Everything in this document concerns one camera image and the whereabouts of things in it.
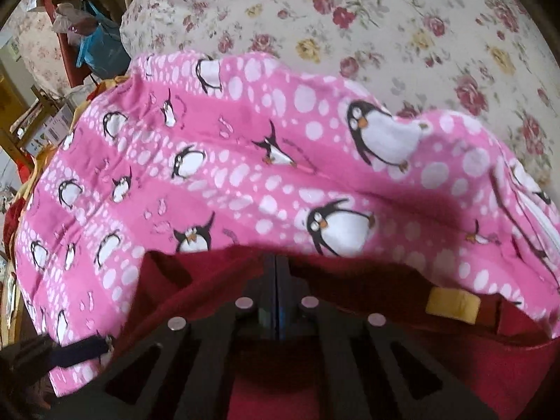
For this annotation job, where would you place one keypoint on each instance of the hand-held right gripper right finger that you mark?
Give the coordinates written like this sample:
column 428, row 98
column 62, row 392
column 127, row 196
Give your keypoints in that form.
column 286, row 288

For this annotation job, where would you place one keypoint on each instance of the pale floral fabric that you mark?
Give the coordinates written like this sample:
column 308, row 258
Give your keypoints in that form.
column 39, row 52

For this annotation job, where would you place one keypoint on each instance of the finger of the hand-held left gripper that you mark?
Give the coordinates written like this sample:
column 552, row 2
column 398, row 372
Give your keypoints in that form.
column 78, row 352

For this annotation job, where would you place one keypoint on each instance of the dark red fleece garment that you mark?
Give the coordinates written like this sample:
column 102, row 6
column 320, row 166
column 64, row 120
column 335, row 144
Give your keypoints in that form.
column 459, row 358

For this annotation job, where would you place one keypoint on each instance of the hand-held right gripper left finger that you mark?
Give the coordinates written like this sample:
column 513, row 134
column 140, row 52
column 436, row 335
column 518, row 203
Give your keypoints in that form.
column 269, row 288

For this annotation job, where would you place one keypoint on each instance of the blue plastic bag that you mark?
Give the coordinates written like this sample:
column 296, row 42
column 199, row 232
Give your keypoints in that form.
column 105, row 48

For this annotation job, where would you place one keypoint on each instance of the pink penguin print blanket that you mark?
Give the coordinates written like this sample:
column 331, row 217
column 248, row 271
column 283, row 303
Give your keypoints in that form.
column 262, row 175

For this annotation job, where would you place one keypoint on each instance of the floral bedsheet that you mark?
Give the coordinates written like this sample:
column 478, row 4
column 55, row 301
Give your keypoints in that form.
column 393, row 17

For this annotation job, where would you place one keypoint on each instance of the clear plastic bag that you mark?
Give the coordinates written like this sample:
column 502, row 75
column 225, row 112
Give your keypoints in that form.
column 72, row 19

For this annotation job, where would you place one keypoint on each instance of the white cardboard box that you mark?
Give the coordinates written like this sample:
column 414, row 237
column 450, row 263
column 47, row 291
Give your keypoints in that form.
column 48, row 127

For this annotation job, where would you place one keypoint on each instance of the wooden furniture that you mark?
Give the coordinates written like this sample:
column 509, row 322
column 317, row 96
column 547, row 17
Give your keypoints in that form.
column 13, row 96

